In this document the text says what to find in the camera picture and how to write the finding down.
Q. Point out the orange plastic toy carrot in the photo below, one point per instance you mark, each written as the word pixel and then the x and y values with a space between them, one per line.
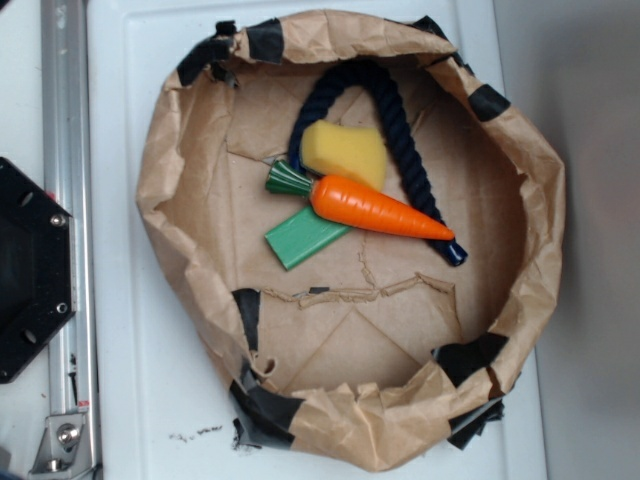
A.
pixel 341 200

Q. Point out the green flat plastic strip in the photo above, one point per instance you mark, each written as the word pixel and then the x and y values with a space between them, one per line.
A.
pixel 303 235

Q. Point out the yellow sponge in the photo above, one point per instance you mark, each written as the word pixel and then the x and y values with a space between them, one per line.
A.
pixel 356 153

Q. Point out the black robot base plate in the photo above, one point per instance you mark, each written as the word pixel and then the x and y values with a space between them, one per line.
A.
pixel 36 270

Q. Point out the aluminium extrusion rail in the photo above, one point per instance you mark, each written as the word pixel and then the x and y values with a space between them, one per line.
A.
pixel 73 367

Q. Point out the metal corner bracket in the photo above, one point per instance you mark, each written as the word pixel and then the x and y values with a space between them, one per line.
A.
pixel 65 450

